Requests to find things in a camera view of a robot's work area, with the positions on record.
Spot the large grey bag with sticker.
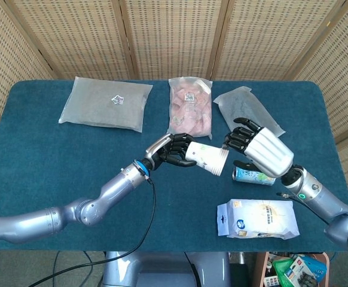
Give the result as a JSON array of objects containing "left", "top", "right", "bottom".
[{"left": 58, "top": 76, "right": 154, "bottom": 132}]

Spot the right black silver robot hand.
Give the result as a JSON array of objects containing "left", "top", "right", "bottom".
[{"left": 223, "top": 117, "right": 295, "bottom": 179}]

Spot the blue snack package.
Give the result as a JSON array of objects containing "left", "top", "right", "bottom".
[{"left": 283, "top": 255, "right": 327, "bottom": 285}]

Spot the white paper food bag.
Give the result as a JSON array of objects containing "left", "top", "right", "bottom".
[{"left": 216, "top": 199, "right": 300, "bottom": 240}]

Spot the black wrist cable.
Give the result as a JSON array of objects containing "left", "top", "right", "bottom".
[
  {"left": 27, "top": 176, "right": 157, "bottom": 287},
  {"left": 276, "top": 192, "right": 332, "bottom": 224}
]

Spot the blue table cover cloth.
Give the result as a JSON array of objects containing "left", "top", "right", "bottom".
[{"left": 0, "top": 80, "right": 348, "bottom": 254}]

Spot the green snack package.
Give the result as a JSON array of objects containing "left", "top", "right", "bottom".
[{"left": 271, "top": 257, "right": 295, "bottom": 283}]

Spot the brown storage crate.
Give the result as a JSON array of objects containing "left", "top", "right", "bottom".
[{"left": 254, "top": 252, "right": 332, "bottom": 287}]

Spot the small grey plastic bag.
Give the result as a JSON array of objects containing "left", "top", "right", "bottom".
[{"left": 213, "top": 86, "right": 285, "bottom": 138}]

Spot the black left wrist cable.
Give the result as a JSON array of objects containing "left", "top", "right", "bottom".
[{"left": 27, "top": 176, "right": 157, "bottom": 287}]

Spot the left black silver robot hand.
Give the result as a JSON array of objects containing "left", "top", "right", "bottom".
[{"left": 143, "top": 133, "right": 198, "bottom": 171}]

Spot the clear bag of pink pieces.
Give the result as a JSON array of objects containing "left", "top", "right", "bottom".
[{"left": 167, "top": 77, "right": 213, "bottom": 141}]

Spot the silver robot torso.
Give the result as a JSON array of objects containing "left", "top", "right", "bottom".
[{"left": 102, "top": 251, "right": 231, "bottom": 287}]

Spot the light blue drink can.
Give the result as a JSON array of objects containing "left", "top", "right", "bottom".
[{"left": 232, "top": 166, "right": 277, "bottom": 187}]

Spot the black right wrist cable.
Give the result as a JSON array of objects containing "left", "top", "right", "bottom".
[{"left": 276, "top": 192, "right": 332, "bottom": 224}]

